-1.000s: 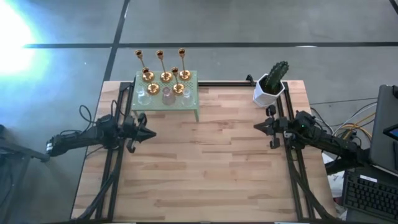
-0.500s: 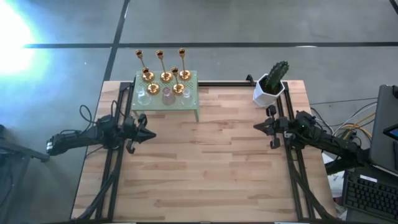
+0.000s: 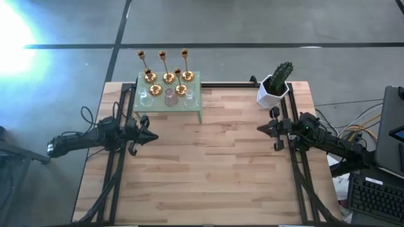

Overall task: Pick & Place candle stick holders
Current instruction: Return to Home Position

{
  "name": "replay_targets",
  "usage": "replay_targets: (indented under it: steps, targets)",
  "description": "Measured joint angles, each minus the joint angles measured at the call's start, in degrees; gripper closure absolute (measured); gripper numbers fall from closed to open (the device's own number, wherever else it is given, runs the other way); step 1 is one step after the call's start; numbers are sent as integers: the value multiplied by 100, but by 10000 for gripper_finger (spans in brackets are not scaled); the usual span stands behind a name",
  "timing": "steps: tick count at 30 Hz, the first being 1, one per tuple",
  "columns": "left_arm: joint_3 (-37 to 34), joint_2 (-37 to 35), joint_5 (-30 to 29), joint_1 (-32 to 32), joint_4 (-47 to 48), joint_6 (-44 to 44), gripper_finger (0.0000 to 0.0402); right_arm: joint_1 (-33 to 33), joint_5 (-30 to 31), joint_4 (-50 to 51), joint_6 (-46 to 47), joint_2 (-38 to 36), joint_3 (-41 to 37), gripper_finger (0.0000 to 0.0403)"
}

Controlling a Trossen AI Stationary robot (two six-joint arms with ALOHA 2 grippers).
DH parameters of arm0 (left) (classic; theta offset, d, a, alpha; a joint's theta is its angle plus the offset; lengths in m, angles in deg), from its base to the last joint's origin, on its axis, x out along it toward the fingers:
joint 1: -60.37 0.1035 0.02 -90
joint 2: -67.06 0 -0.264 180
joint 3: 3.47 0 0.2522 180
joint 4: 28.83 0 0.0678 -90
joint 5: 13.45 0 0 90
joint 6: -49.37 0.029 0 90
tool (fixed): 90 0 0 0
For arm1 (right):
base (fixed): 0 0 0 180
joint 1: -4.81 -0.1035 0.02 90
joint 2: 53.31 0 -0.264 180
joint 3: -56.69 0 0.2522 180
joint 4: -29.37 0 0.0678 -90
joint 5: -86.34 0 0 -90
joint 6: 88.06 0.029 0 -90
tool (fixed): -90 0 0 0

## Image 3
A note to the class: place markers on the black keyboard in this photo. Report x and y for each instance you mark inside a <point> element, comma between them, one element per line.
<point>375,198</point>

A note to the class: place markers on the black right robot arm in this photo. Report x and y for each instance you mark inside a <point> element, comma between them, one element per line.
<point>334,145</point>

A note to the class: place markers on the tall brass candlestick holder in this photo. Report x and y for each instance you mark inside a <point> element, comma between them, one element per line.
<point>150,77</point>
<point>168,77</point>
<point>187,76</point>

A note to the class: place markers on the white hexagonal plant pot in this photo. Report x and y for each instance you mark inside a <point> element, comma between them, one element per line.
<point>268,99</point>

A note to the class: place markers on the black crossbar rail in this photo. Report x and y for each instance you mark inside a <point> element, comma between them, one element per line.
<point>227,84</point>

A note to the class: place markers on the green perforated metal shelf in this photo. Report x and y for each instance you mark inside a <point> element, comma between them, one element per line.
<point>197,85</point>

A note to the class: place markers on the white paper sheet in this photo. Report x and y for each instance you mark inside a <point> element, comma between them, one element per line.
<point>341,186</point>

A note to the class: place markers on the clear ribbed glass candle holder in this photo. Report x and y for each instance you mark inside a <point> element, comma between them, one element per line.
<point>190,101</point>
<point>146,100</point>

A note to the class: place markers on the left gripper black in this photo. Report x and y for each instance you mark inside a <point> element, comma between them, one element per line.
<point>134,134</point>

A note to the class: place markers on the dark metal stand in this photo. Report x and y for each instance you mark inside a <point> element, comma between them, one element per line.
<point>19,151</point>

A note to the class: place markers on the small blue-lit screen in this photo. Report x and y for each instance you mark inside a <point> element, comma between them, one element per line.
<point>399,135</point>

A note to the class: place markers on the small black clamp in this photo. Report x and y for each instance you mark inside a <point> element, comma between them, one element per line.
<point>253,80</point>

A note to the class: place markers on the pink glass candle holder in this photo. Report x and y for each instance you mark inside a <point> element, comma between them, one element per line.
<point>171,99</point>

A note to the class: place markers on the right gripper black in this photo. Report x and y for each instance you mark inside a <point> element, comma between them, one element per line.
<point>285,129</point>

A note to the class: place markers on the green cactus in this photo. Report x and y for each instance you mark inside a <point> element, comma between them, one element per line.
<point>281,75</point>

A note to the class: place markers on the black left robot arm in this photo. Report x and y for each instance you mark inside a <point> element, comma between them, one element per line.
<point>79,142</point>

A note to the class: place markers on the grey laptop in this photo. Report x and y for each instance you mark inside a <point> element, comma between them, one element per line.
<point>391,107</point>

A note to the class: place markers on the short brass candlestick holder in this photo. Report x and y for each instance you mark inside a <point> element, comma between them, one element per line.
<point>155,90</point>
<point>181,90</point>

